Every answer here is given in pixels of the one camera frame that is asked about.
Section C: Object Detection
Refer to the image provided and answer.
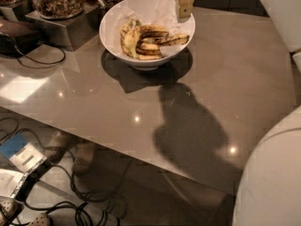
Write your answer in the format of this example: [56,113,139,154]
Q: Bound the yellow spotted banana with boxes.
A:
[123,25,141,58]

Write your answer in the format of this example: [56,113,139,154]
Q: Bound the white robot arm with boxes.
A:
[215,0,301,226]

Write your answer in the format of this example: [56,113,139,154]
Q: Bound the white ceramic bowl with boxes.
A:
[99,0,195,70]

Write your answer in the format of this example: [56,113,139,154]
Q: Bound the brown banana peels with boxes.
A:
[119,17,190,60]

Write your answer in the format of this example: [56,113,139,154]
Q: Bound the white paper liner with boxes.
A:
[99,0,189,63]

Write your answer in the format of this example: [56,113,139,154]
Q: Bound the steel riser block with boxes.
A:
[25,5,102,51]
[0,0,33,21]

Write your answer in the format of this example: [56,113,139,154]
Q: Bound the steel riser block left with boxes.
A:
[0,0,33,21]

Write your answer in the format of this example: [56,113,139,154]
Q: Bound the grey shoe right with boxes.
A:
[72,142,96,175]

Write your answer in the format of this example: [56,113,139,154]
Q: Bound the grey shoe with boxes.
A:
[44,131,73,164]
[72,142,96,175]

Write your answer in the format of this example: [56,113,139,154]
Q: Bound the grey shoe left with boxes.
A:
[44,131,73,164]

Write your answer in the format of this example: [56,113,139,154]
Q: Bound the blue and white box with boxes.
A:
[0,134,46,172]

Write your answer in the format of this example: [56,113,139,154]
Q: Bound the white flat box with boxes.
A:
[0,169,24,200]

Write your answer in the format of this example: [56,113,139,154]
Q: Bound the beige clog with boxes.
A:
[27,213,52,226]
[0,199,19,226]

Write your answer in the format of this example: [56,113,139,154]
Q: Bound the black cable on table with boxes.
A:
[8,40,67,68]

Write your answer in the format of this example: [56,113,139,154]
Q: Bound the black floor cables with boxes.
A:
[0,116,130,226]

